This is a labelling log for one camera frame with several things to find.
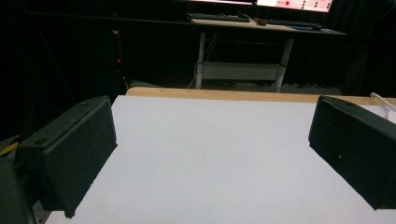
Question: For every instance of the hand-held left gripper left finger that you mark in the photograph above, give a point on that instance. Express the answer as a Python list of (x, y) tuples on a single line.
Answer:
[(71, 149)]

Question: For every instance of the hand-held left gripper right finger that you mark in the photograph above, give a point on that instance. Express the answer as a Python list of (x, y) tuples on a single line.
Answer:
[(355, 146)]

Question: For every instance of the black computer mouse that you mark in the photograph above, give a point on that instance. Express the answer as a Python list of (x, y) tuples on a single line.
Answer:
[(317, 27), (261, 22)]

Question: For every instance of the black keyboard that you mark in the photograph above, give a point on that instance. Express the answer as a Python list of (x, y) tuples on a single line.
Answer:
[(218, 17), (292, 23)]

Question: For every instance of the white mat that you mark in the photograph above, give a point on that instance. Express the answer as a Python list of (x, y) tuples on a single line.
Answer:
[(211, 161)]

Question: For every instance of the wooden desk with white legs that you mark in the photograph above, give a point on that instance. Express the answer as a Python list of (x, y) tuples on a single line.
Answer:
[(243, 46)]

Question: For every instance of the computer monitor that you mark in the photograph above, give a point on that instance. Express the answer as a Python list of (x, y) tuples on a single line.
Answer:
[(294, 4)]

